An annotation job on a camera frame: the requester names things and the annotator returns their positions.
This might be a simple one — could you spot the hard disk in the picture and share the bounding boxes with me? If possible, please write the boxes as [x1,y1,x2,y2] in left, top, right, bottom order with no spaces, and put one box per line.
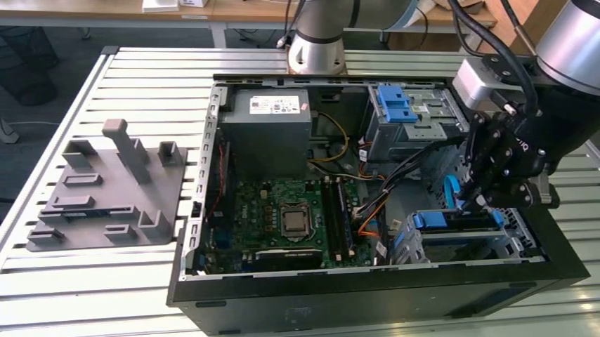
[393,209,507,263]

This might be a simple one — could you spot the grey power supply unit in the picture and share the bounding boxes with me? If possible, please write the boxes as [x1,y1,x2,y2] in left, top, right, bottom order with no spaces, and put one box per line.
[219,87,313,180]

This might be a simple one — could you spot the white plastic wrap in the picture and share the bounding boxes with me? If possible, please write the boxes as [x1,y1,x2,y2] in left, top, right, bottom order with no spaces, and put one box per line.
[412,0,440,22]

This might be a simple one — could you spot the grey parts rack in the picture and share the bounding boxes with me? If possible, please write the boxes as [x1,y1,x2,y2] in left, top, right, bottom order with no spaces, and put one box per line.
[26,118,189,252]

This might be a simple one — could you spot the black open PC case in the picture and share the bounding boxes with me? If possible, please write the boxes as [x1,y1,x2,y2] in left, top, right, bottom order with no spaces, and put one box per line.
[166,73,592,334]

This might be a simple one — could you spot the orange wires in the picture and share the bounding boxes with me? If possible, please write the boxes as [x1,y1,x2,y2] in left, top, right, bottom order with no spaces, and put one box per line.
[357,210,381,242]

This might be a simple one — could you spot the black hanging cable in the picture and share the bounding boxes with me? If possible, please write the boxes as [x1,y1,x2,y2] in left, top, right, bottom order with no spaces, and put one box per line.
[277,0,306,47]

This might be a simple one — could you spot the empty black RAM slot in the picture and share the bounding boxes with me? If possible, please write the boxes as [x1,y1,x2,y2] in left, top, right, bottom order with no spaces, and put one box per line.
[322,178,340,256]

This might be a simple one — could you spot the blue data wire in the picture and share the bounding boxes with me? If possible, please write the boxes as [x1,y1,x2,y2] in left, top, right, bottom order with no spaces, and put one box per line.
[442,174,469,211]

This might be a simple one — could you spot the silver CPU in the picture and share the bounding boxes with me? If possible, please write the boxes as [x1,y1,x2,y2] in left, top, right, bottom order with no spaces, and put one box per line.
[281,211,306,232]

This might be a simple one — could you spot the large white box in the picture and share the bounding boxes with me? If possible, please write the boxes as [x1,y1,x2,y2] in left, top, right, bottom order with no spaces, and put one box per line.
[142,0,181,13]

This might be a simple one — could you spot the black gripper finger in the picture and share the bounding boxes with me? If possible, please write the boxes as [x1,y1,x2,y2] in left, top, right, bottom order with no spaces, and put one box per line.
[457,112,517,214]
[473,173,563,216]

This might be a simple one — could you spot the wooden cabinet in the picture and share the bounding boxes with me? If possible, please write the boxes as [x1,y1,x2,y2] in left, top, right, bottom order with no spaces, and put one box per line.
[477,0,571,57]

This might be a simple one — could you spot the green motherboard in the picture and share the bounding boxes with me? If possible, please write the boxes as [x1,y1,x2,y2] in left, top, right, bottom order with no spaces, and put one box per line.
[206,177,376,273]

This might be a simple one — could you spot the RAM stick on rack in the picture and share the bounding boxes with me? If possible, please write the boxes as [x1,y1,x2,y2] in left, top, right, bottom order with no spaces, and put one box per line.
[60,209,111,217]

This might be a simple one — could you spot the CPU socket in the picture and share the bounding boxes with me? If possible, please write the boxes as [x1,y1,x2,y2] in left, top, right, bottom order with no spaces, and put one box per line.
[278,200,314,244]

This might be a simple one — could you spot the metal drive cage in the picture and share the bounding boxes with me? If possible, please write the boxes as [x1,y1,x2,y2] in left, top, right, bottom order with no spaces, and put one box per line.
[365,84,472,162]

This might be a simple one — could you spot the RAM stick in slot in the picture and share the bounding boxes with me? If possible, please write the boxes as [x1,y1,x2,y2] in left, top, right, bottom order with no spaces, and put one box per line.
[336,178,357,256]

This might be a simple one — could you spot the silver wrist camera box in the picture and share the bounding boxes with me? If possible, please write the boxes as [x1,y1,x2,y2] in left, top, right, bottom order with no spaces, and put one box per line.
[452,58,524,114]

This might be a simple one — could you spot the black graphics card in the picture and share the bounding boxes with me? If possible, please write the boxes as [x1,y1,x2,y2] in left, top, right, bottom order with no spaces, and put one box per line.
[251,248,325,272]

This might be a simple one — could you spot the blue plastic drive latch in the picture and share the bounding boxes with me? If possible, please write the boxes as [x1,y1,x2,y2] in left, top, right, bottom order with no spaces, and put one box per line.
[376,86,413,123]

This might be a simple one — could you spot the grey stand foot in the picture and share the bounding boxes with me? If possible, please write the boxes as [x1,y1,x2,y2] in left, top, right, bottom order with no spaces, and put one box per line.
[0,117,20,144]

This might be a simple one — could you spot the metal disk bay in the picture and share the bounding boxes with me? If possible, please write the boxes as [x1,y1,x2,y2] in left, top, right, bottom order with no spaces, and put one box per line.
[392,209,529,264]

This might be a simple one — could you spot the black cable bundle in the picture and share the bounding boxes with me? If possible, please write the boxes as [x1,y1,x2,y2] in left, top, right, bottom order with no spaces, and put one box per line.
[374,138,469,220]

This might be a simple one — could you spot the wooden desk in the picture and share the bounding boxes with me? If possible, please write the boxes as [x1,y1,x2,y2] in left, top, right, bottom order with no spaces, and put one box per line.
[0,0,499,53]

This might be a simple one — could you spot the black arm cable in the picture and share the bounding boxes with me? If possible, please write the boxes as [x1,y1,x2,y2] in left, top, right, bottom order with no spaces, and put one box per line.
[500,0,539,59]
[446,0,543,115]

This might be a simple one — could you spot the red data wire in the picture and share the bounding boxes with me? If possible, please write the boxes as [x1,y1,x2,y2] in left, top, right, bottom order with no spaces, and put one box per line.
[357,139,378,180]

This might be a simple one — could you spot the thin red fan wire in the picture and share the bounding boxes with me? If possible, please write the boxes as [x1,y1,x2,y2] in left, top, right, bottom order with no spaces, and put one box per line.
[207,142,231,216]

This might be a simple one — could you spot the brown cardboard piece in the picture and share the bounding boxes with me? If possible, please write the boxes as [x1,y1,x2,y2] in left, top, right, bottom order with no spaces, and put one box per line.
[436,0,484,15]

